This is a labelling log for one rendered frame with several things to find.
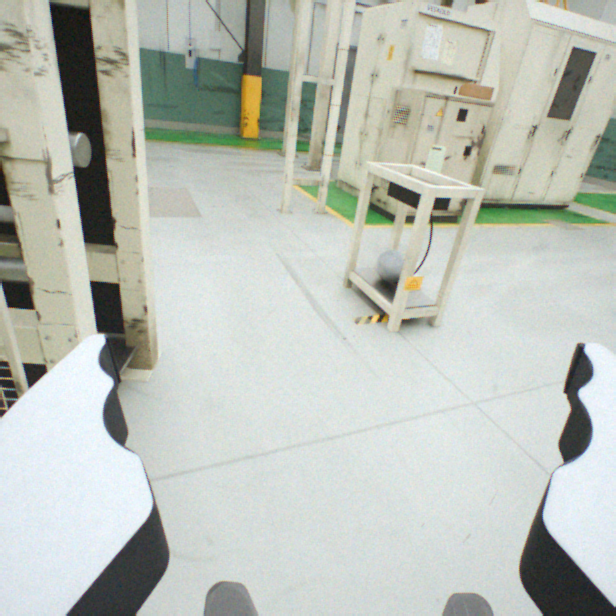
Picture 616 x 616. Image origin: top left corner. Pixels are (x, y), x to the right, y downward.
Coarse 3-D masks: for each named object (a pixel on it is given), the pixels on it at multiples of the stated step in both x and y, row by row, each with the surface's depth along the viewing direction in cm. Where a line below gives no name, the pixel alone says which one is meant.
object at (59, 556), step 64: (64, 384) 9; (0, 448) 8; (64, 448) 8; (128, 448) 8; (0, 512) 6; (64, 512) 6; (128, 512) 6; (0, 576) 6; (64, 576) 6; (128, 576) 6
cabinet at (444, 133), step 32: (416, 96) 377; (448, 96) 379; (384, 128) 425; (416, 128) 382; (448, 128) 395; (480, 128) 409; (384, 160) 430; (416, 160) 398; (448, 160) 413; (384, 192) 435
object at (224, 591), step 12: (216, 588) 5; (228, 588) 5; (240, 588) 5; (216, 600) 5; (228, 600) 5; (240, 600) 5; (456, 600) 5; (468, 600) 5; (480, 600) 5; (204, 612) 5; (216, 612) 5; (228, 612) 5; (240, 612) 5; (252, 612) 5; (444, 612) 5; (456, 612) 5; (468, 612) 5; (480, 612) 5; (492, 612) 5
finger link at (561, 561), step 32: (576, 352) 11; (608, 352) 10; (576, 384) 10; (608, 384) 9; (576, 416) 9; (608, 416) 8; (576, 448) 8; (608, 448) 7; (576, 480) 7; (608, 480) 7; (544, 512) 6; (576, 512) 6; (608, 512) 6; (544, 544) 6; (576, 544) 6; (608, 544) 6; (544, 576) 6; (576, 576) 6; (608, 576) 5; (544, 608) 6; (576, 608) 6; (608, 608) 5
